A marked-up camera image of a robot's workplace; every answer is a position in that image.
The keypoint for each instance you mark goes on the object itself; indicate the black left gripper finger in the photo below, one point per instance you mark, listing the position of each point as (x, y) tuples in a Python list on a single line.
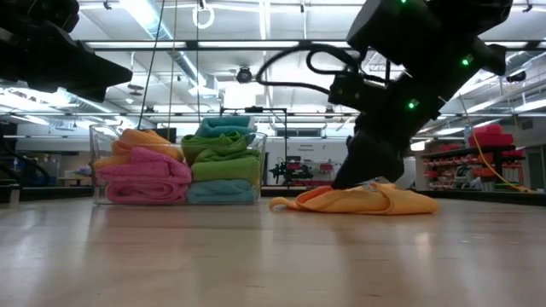
[(98, 77)]

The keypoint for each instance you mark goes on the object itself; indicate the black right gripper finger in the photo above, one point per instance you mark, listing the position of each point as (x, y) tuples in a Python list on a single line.
[(371, 162)]

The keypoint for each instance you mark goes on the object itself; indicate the orange microfiber towel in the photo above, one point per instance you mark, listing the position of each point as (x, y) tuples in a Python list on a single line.
[(145, 140), (362, 200)]

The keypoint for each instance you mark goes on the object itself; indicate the pink microfiber towel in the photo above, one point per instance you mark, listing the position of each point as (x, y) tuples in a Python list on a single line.
[(149, 168), (145, 192)]

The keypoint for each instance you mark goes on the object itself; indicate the green microfiber towel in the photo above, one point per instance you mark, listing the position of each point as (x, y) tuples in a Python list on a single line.
[(213, 145), (226, 170)]

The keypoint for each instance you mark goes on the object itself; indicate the blue microfiber towel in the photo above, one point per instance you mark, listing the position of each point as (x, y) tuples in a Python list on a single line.
[(226, 125), (222, 192)]

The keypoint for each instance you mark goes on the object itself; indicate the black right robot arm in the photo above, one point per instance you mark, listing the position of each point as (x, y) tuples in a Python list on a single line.
[(435, 42)]

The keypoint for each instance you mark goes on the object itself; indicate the white shelf with red bins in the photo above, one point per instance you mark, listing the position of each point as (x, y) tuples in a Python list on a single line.
[(322, 168)]

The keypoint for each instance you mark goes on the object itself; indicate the clear plastic bin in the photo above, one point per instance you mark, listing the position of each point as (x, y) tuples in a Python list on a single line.
[(96, 140)]

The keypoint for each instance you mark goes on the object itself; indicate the black and red machine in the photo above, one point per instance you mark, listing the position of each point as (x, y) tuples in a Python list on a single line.
[(290, 172)]

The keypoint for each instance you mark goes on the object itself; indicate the black computer monitor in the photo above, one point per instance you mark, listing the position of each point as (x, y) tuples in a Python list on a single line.
[(166, 134)]

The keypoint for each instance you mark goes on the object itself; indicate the low wooden shelf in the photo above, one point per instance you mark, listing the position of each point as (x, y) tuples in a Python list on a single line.
[(74, 180)]

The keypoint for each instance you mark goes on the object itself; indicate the black ceiling speaker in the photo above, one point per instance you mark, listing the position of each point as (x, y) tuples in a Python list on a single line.
[(516, 77)]

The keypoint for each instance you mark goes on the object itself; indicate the long black ceiling beam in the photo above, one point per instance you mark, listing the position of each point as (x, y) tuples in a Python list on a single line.
[(239, 44)]

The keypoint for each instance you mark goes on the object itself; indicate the black ceiling spotlight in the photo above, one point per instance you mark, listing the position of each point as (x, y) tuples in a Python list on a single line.
[(244, 75)]

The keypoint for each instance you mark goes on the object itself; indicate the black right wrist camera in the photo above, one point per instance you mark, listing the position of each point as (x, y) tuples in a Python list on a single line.
[(354, 91)]

